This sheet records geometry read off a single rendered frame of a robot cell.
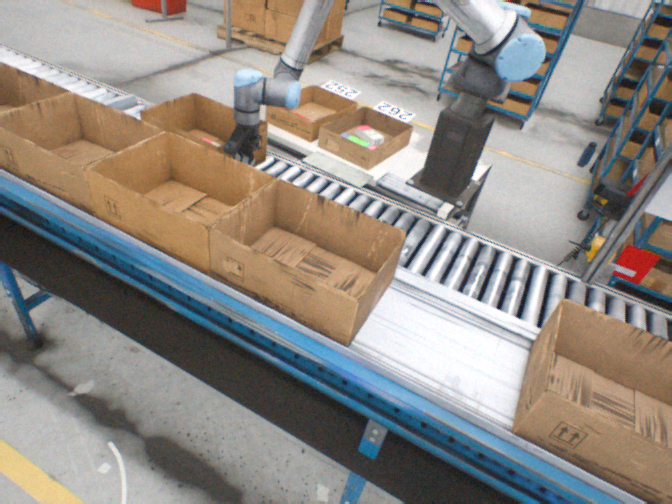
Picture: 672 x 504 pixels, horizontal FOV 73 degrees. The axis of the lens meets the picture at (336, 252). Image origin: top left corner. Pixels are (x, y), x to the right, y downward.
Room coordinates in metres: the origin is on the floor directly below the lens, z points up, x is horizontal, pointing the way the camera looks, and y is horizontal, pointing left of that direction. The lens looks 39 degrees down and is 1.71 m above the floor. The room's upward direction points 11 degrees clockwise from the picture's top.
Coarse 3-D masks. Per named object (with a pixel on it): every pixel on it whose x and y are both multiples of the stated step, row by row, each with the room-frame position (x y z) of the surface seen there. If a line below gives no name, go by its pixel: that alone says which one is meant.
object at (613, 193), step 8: (600, 184) 1.35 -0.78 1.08; (608, 184) 1.35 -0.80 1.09; (616, 184) 1.36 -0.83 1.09; (624, 184) 1.37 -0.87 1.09; (600, 192) 1.35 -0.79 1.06; (608, 192) 1.34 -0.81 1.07; (616, 192) 1.33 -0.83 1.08; (624, 192) 1.33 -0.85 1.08; (608, 200) 1.34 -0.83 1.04; (616, 200) 1.33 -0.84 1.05; (624, 200) 1.32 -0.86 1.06; (608, 208) 1.34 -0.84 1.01; (616, 208) 1.33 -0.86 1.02
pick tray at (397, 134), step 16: (352, 112) 2.12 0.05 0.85; (368, 112) 2.21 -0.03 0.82; (320, 128) 1.89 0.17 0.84; (336, 128) 2.02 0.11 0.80; (352, 128) 2.14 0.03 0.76; (384, 128) 2.16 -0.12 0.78; (400, 128) 2.12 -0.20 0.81; (320, 144) 1.89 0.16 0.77; (336, 144) 1.85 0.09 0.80; (352, 144) 1.81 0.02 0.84; (384, 144) 1.85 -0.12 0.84; (400, 144) 2.00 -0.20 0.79; (352, 160) 1.80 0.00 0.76; (368, 160) 1.77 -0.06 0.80; (384, 160) 1.88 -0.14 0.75
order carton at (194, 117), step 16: (192, 96) 1.83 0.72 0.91; (144, 112) 1.60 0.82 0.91; (160, 112) 1.67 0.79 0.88; (176, 112) 1.74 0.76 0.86; (192, 112) 1.82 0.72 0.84; (208, 112) 1.81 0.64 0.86; (224, 112) 1.77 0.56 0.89; (176, 128) 1.50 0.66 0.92; (192, 128) 1.82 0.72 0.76; (208, 128) 1.81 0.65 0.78; (224, 128) 1.77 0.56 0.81; (208, 144) 1.44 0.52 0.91; (224, 144) 1.45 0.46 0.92; (256, 160) 1.62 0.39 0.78
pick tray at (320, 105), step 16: (304, 96) 2.32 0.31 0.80; (320, 96) 2.36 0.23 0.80; (336, 96) 2.31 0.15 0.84; (272, 112) 2.03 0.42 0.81; (288, 112) 1.98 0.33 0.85; (304, 112) 2.22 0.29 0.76; (320, 112) 2.26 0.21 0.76; (336, 112) 2.08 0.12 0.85; (288, 128) 1.98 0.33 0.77; (304, 128) 1.94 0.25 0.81
